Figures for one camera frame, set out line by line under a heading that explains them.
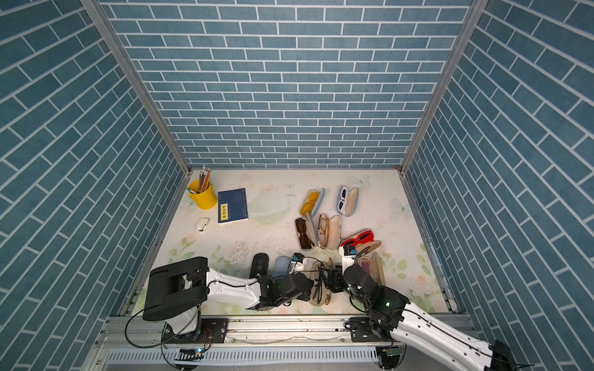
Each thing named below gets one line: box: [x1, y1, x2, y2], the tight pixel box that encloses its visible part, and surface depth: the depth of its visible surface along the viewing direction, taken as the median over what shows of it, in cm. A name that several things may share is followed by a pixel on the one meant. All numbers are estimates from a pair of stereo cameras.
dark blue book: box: [217, 187, 250, 224], surface depth 107 cm
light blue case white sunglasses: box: [336, 185, 359, 218], surface depth 107 cm
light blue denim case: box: [271, 255, 292, 278], surface depth 87 cm
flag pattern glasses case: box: [317, 213, 342, 251], surface depth 98 cm
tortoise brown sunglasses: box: [295, 217, 315, 249], surface depth 96 cm
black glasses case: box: [249, 252, 270, 279], surface depth 88 cm
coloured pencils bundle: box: [198, 166, 212, 194], surface depth 101 cm
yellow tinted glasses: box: [299, 189, 321, 218], surface depth 109 cm
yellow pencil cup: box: [188, 179, 219, 211], surface depth 104 cm
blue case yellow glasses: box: [300, 187, 326, 218], surface depth 107 cm
